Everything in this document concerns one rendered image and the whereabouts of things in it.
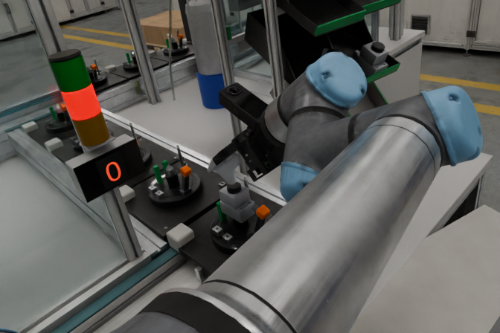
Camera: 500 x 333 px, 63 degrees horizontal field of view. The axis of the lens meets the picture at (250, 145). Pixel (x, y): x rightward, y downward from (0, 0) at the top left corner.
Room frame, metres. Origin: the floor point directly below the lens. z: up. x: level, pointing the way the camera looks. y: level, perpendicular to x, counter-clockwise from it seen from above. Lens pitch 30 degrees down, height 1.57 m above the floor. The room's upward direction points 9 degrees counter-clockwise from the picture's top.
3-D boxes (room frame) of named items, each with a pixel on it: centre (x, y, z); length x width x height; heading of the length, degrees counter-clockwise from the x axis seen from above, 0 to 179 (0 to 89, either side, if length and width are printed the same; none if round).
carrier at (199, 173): (0.88, 0.21, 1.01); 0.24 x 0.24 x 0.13; 40
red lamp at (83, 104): (0.65, 0.27, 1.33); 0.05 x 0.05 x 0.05
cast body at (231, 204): (0.69, 0.05, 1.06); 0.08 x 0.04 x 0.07; 40
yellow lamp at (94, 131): (0.65, 0.27, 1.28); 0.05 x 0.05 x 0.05
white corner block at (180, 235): (0.69, 0.18, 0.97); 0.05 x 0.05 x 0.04; 40
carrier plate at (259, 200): (0.68, 0.04, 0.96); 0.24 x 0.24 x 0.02; 40
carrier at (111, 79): (1.88, 0.69, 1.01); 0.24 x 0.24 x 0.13; 40
